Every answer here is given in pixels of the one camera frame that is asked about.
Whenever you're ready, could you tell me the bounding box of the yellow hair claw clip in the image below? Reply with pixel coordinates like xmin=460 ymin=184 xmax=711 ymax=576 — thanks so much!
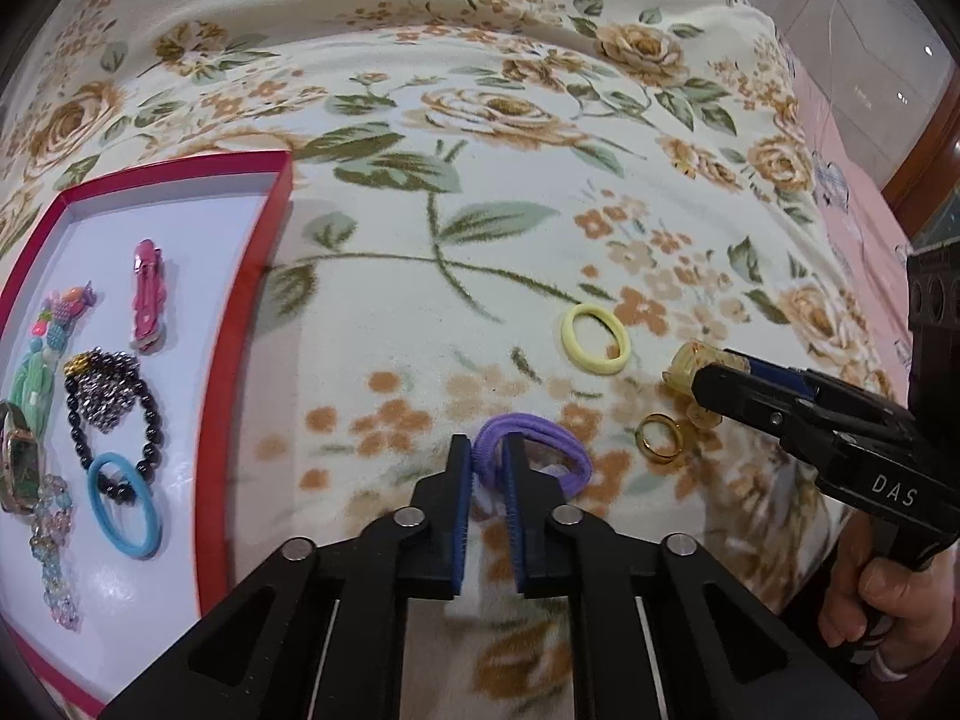
xmin=662 ymin=340 xmax=750 ymax=431

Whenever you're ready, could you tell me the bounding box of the gold ring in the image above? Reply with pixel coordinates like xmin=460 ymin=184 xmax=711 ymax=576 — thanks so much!
xmin=632 ymin=413 xmax=687 ymax=467

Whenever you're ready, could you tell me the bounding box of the blue hair tie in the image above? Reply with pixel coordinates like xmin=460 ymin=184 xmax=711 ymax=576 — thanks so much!
xmin=85 ymin=450 xmax=164 ymax=561

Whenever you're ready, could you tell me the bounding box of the purple hair tie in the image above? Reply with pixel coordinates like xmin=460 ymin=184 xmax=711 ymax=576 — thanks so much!
xmin=472 ymin=413 xmax=596 ymax=501

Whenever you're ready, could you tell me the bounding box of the black bead bracelet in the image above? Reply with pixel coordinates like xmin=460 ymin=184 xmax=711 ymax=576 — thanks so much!
xmin=62 ymin=349 xmax=163 ymax=504

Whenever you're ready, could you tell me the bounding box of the green hair tie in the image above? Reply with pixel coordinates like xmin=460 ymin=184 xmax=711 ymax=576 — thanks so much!
xmin=6 ymin=336 xmax=62 ymax=430

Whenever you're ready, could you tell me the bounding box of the pink hair clip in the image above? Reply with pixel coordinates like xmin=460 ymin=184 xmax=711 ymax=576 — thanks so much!
xmin=132 ymin=239 xmax=166 ymax=353

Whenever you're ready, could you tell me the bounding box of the right hand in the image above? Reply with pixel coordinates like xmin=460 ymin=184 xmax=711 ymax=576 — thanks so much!
xmin=818 ymin=512 xmax=955 ymax=671

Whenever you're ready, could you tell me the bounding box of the pink bed sheet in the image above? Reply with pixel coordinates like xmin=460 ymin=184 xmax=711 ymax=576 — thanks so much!
xmin=784 ymin=49 xmax=913 ymax=371

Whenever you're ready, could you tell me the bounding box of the floral blanket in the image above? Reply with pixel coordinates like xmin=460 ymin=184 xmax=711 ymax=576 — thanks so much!
xmin=0 ymin=0 xmax=902 ymax=720

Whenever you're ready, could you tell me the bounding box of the red shallow box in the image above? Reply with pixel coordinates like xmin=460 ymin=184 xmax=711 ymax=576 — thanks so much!
xmin=2 ymin=151 xmax=293 ymax=715

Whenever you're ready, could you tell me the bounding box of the yellow hair tie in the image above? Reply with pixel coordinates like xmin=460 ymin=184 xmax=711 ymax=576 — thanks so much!
xmin=559 ymin=302 xmax=633 ymax=377

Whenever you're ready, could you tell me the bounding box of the wooden door frame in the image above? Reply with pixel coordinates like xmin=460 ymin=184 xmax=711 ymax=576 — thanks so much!
xmin=882 ymin=127 xmax=958 ymax=238

